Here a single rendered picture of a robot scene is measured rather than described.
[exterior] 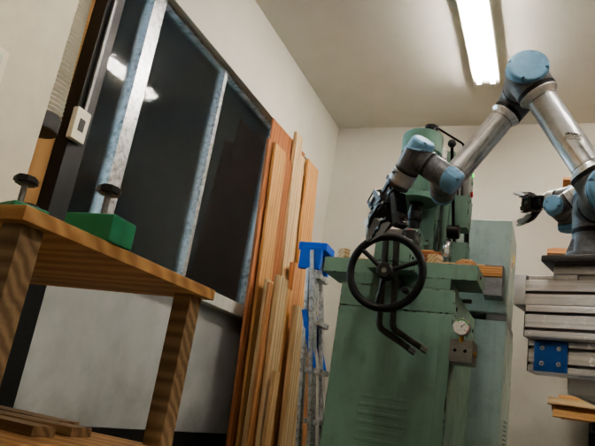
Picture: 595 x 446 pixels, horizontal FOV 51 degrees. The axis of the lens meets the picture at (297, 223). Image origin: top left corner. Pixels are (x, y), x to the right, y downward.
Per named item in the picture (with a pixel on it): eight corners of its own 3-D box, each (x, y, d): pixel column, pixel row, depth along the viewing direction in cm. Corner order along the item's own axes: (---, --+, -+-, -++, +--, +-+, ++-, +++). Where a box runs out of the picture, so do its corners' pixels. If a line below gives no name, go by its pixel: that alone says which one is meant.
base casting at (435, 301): (337, 303, 244) (341, 281, 246) (375, 329, 294) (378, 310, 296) (454, 314, 226) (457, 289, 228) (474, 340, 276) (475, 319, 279)
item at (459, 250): (443, 268, 265) (445, 241, 268) (445, 272, 271) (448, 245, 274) (466, 269, 261) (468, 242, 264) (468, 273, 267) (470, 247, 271)
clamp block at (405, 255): (372, 260, 234) (374, 237, 237) (381, 269, 246) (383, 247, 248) (411, 262, 228) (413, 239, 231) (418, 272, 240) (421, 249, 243)
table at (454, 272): (313, 264, 242) (316, 249, 244) (338, 282, 269) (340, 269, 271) (475, 274, 218) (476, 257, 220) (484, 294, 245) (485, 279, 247)
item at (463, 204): (448, 226, 272) (451, 195, 276) (451, 233, 280) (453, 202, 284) (467, 227, 269) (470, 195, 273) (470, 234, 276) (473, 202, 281)
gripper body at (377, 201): (384, 209, 201) (402, 178, 196) (394, 224, 194) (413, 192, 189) (364, 203, 197) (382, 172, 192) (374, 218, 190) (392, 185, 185)
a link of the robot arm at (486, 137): (513, 83, 206) (420, 195, 201) (518, 65, 196) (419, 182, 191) (544, 102, 201) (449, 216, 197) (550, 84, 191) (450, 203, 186)
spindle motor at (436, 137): (390, 196, 259) (398, 127, 267) (400, 210, 274) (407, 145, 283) (433, 196, 252) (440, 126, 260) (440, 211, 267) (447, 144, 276)
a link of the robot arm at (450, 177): (466, 183, 187) (436, 164, 191) (467, 169, 177) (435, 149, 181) (449, 203, 186) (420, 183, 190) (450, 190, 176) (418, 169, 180)
